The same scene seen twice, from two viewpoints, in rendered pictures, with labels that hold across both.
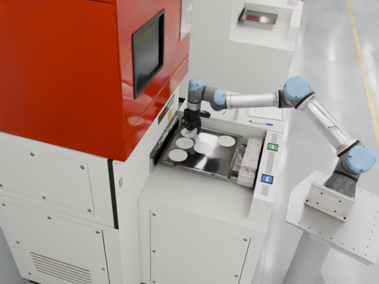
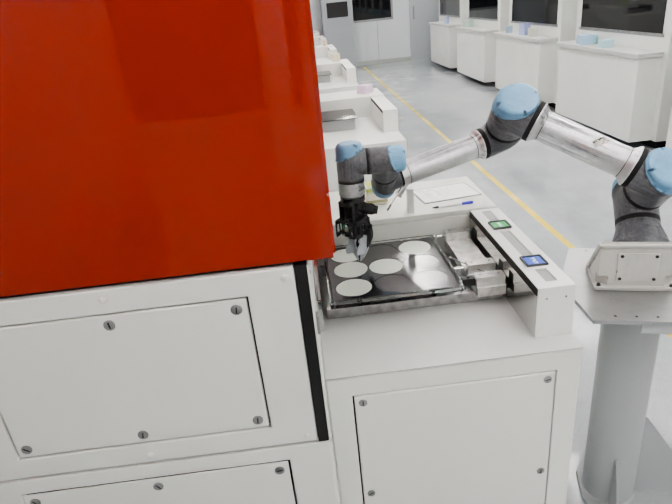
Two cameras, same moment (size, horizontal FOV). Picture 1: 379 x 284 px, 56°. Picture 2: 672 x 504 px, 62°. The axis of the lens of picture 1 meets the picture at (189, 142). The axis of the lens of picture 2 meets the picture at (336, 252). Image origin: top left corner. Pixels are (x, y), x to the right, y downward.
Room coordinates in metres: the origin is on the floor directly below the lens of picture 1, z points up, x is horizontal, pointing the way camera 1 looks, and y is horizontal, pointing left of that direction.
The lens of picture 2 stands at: (0.13, 0.47, 1.64)
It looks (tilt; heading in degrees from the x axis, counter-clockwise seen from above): 24 degrees down; 344
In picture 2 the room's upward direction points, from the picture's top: 6 degrees counter-clockwise
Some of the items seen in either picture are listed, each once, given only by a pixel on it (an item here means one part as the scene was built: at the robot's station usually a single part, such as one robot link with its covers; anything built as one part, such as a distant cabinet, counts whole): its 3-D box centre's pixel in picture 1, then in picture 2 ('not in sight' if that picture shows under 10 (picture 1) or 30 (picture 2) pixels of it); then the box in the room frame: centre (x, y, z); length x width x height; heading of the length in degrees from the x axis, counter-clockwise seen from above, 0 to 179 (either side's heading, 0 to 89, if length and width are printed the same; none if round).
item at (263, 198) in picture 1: (267, 172); (514, 263); (1.37, -0.41, 0.89); 0.55 x 0.09 x 0.14; 166
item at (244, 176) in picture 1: (246, 176); (489, 277); (1.32, -0.30, 0.89); 0.08 x 0.03 x 0.03; 76
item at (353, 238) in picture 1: (332, 217); (642, 300); (1.22, -0.75, 0.75); 0.45 x 0.44 x 0.13; 60
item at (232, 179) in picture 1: (207, 172); (415, 302); (1.39, -0.10, 0.84); 0.50 x 0.02 x 0.03; 76
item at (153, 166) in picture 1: (165, 141); (316, 278); (1.56, 0.13, 0.89); 0.44 x 0.02 x 0.10; 166
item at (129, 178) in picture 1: (151, 141); (308, 266); (1.39, 0.19, 1.02); 0.82 x 0.03 x 0.40; 166
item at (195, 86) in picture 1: (195, 91); (350, 162); (1.58, -0.01, 1.21); 0.09 x 0.08 x 0.11; 73
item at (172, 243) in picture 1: (215, 204); (420, 379); (1.58, -0.20, 0.41); 0.97 x 0.64 x 0.82; 166
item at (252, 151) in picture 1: (250, 161); (472, 263); (1.48, -0.34, 0.87); 0.36 x 0.08 x 0.03; 166
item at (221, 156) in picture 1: (202, 147); (386, 266); (1.52, -0.08, 0.90); 0.34 x 0.34 x 0.01; 76
